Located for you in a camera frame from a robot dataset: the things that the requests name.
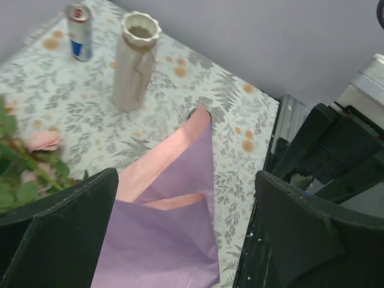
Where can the silver blue drink can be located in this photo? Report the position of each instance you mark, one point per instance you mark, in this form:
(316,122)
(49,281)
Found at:
(79,19)

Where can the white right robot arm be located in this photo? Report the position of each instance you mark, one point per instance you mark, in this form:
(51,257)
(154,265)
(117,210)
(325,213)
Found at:
(342,149)

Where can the purple pink wrapping paper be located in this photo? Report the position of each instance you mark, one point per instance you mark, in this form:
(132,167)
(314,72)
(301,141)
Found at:
(160,232)

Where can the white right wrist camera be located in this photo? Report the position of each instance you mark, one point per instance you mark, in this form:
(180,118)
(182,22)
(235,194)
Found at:
(365,91)

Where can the artificial flower bouquet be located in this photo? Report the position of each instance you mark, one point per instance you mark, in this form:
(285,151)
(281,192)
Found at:
(31,168)

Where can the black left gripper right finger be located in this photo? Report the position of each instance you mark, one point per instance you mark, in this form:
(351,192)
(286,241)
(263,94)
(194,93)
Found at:
(316,243)

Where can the floral table mat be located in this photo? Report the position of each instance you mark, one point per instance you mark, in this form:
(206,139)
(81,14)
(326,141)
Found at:
(48,89)

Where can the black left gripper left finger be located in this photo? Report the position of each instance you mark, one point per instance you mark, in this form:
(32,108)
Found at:
(56,241)

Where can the white ceramic vase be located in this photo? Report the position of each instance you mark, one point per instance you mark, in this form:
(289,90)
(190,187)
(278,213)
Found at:
(135,59)

